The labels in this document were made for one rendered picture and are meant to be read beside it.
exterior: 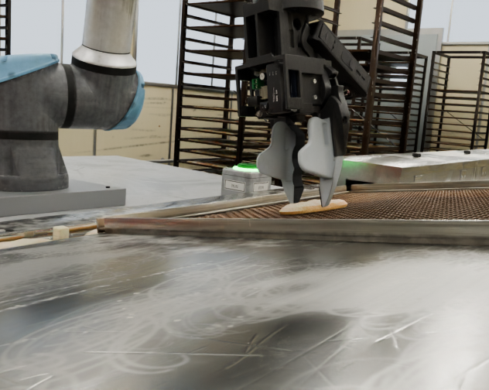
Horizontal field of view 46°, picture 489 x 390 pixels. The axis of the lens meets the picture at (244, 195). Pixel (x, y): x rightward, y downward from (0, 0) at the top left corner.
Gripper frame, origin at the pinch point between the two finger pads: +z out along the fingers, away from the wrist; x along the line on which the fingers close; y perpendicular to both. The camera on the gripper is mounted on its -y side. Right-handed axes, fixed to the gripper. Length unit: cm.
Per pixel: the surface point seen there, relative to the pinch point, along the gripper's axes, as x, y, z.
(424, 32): -347, -661, -168
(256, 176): -35.6, -26.6, -1.7
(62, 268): 7.4, 32.6, 2.1
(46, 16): -474, -197, -156
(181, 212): -11.2, 9.5, 1.2
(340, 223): 16.5, 17.0, 0.9
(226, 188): -41.2, -23.9, 0.4
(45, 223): -25.4, 19.0, 1.8
